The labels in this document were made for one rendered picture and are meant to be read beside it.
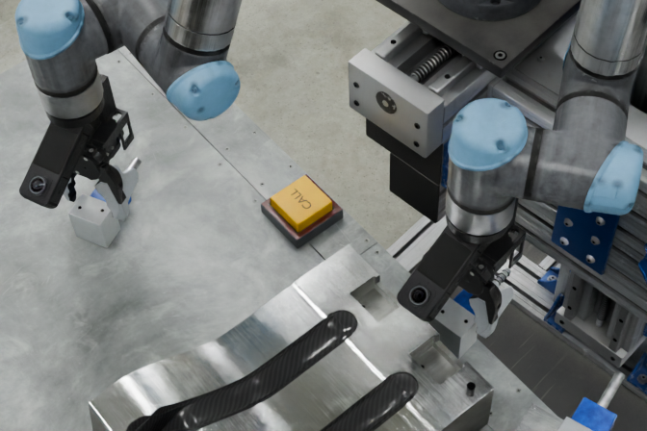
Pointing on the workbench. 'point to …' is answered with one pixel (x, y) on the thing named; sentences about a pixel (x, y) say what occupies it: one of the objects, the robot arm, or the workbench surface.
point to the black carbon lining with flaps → (198, 410)
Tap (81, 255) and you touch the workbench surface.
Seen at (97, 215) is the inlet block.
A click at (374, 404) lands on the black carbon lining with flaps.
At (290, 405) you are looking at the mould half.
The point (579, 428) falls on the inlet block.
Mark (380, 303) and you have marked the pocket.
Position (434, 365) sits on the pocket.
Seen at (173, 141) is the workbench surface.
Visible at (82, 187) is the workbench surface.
